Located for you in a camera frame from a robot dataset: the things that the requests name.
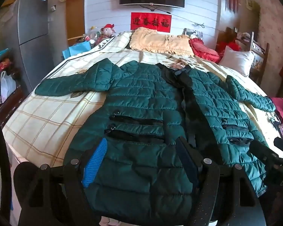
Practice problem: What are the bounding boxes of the white pillow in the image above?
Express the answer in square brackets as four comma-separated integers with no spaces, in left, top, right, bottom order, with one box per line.
[219,46,255,77]

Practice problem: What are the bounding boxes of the grey refrigerator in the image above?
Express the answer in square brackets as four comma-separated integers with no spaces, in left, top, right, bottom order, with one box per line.
[0,0,55,92]

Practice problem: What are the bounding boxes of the black wall cable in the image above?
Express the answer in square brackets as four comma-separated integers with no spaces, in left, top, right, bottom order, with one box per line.
[139,3,205,29]

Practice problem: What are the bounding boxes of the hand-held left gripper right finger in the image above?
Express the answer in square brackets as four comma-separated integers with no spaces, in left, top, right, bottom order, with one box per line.
[175,137,267,226]

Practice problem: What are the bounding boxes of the red cushion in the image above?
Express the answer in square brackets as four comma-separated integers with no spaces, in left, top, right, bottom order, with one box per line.
[189,38,221,64]

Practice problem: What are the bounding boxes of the black curved tube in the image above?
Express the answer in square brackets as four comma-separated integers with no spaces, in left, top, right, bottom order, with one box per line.
[0,104,12,217]

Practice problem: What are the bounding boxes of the red wall banner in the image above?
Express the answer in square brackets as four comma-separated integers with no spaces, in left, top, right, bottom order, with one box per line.
[131,12,172,32]

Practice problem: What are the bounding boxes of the white plastic bag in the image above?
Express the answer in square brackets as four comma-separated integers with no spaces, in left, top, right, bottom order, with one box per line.
[0,71,17,103]

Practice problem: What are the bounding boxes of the red clothes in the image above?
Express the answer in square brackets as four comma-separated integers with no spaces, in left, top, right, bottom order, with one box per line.
[216,27,242,52]

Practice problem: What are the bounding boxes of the beige fringed blanket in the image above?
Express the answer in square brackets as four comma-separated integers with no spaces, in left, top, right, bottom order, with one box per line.
[129,27,194,56]

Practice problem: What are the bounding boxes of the colourful folded cloth stack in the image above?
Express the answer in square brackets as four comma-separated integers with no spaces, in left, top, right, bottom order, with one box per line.
[0,48,12,76]

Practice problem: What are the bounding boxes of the green quilted puffer jacket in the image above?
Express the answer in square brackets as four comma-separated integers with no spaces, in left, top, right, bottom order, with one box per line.
[35,58,276,225]

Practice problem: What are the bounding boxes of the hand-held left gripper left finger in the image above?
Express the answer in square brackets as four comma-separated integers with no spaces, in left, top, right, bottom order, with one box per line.
[13,137,108,226]

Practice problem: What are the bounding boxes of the photo frame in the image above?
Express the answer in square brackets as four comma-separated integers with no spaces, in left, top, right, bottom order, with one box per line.
[183,28,203,40]

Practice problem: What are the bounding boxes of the red hat plush toy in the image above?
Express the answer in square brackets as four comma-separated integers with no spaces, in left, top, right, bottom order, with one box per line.
[101,24,115,38]

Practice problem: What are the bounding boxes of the wooden chair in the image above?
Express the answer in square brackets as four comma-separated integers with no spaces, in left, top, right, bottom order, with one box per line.
[249,32,270,87]

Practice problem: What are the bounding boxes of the wooden door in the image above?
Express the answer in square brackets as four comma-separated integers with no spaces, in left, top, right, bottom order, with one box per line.
[66,0,86,46]

